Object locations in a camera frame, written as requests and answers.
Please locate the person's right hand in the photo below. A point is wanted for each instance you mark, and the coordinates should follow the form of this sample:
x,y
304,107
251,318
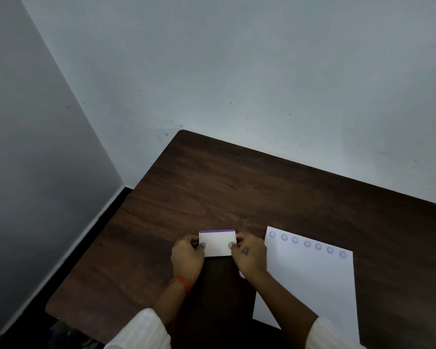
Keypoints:
x,y
250,258

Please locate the orange thread wristband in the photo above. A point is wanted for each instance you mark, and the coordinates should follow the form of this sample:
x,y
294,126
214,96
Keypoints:
x,y
180,282

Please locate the white paper sheet with purple stamps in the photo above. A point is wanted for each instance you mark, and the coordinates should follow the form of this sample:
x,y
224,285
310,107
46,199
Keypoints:
x,y
312,283

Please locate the person's left hand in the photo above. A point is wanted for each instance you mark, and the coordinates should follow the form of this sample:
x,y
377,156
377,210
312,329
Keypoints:
x,y
186,259

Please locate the person's right thumb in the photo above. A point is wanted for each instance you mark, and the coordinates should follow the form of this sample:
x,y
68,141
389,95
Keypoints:
x,y
233,247

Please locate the person's left thumb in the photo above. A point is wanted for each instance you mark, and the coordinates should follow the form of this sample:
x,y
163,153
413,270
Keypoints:
x,y
200,248

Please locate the white right sleeve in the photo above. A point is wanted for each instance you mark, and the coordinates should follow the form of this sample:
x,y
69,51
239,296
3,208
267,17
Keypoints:
x,y
330,336

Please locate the white purple-edged stamp pad box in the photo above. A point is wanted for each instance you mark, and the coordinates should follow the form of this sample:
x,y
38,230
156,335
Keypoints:
x,y
217,243

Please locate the white left sleeve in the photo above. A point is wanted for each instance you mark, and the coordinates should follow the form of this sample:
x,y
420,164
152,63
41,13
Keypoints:
x,y
140,332

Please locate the person's right forearm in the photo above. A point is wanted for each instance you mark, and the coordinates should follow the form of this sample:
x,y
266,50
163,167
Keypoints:
x,y
281,305

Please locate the person's left forearm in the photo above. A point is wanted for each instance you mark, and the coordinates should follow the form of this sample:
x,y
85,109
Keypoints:
x,y
174,305

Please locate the white sleeve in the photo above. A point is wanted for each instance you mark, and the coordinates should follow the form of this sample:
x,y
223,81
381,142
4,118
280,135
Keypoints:
x,y
140,332
330,336

